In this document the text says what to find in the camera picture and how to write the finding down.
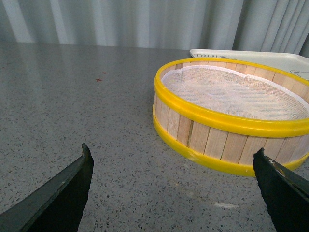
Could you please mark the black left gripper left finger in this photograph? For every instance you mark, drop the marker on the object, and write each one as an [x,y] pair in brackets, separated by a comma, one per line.
[58,205]

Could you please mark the grey curtain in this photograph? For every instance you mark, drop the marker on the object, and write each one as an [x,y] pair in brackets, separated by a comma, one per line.
[247,25]

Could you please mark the yellow rimmed bamboo steamer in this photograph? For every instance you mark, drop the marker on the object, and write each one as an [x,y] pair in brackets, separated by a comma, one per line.
[228,143]

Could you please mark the white mesh steamer liner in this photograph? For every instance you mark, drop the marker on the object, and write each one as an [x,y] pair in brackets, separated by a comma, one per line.
[236,94]

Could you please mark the white bear print tray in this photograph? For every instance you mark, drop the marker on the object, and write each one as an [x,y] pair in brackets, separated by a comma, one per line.
[292,63]

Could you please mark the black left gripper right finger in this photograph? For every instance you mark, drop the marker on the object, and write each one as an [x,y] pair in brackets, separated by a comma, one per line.
[285,193]

